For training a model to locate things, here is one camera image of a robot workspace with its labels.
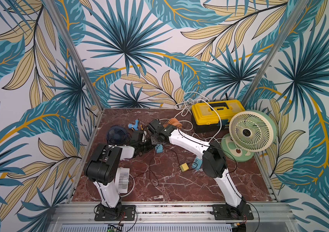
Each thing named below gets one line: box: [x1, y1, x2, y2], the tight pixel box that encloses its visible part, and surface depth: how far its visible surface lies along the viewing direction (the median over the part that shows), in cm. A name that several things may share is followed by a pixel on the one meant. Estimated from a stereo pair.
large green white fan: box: [228, 109, 278, 153], surface depth 78 cm
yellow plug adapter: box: [179, 162, 190, 173], surface depth 89 cm
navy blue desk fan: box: [106, 124, 128, 146], surface depth 94 cm
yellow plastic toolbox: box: [191, 99, 246, 133], surface depth 98 cm
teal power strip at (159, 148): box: [154, 144, 164, 154], surface depth 96 cm
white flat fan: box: [115, 167, 135, 197], surface depth 75 cm
